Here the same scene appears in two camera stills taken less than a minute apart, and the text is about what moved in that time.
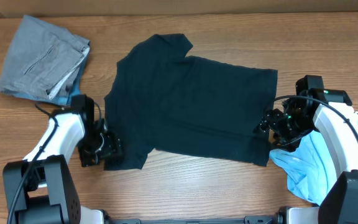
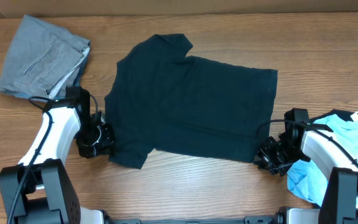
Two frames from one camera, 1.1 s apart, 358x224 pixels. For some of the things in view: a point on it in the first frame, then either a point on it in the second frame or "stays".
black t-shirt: [160, 98] stays
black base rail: [247, 219] stays
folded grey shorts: [43, 58] stays
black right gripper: [271, 121] to [264, 155]
